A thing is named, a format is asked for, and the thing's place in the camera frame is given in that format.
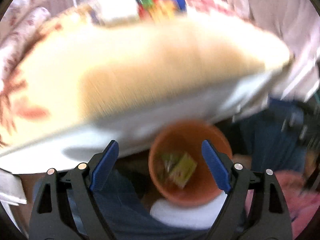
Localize folded floral white quilt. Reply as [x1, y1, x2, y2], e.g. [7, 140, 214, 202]
[1, 0, 50, 90]

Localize pink sheer right curtain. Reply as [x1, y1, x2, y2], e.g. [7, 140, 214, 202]
[227, 0, 319, 102]

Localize pink patterned right sleeve forearm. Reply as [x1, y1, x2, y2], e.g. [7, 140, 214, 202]
[240, 169, 319, 239]

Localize blue jeans leg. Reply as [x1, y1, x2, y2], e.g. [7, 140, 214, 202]
[93, 99, 317, 239]

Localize yellow floral bed blanket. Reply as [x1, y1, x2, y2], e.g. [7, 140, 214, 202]
[1, 10, 293, 154]

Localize green snack wrapper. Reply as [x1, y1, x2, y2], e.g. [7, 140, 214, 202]
[158, 152, 197, 189]

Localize orange plastic trash bin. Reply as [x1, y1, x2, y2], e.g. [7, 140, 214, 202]
[148, 120, 232, 207]

